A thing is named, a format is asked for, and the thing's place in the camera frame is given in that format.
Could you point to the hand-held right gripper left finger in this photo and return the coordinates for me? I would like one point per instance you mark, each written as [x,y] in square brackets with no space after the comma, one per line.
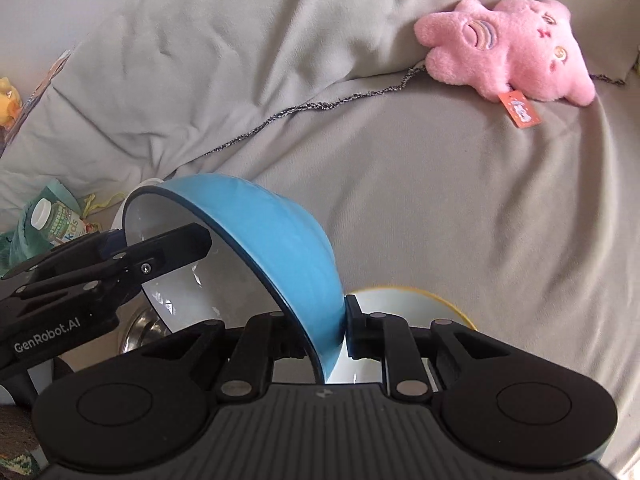
[255,345]

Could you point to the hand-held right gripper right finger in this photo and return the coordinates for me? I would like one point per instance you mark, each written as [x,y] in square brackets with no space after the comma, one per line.
[354,340]

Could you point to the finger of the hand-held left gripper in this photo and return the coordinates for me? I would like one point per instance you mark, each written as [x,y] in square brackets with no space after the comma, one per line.
[170,250]
[107,245]

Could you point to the white plastic tub bowl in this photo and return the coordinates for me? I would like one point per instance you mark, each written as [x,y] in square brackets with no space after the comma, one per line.
[125,205]

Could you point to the yellow-rimmed white bowl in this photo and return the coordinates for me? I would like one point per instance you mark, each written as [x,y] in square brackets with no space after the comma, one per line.
[420,305]

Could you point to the stainless steel bowl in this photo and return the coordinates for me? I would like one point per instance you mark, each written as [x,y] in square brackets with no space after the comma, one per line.
[142,332]

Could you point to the blue enamel bowl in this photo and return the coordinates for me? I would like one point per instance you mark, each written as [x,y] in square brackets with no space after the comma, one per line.
[280,245]

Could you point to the clear vitamin bottle white cap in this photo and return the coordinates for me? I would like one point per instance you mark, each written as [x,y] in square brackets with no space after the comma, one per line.
[55,222]

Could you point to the green towel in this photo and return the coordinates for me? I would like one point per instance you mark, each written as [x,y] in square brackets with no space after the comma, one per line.
[25,240]

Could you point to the yellow duck plush toy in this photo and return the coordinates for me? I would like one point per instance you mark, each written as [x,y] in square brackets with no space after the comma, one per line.
[9,102]

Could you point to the brown cardboard strip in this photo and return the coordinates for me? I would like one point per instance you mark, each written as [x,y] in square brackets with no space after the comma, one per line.
[47,80]

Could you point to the pink plush toy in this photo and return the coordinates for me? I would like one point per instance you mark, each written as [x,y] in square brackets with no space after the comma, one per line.
[510,50]

